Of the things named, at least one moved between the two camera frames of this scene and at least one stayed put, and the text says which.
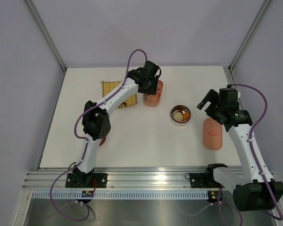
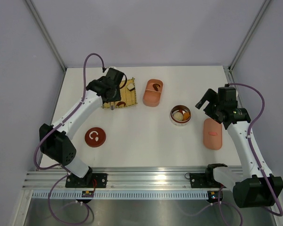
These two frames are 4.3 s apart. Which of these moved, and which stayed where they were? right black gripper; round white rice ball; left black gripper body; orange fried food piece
Moved: left black gripper body
Stayed: right black gripper; round white rice ball; orange fried food piece
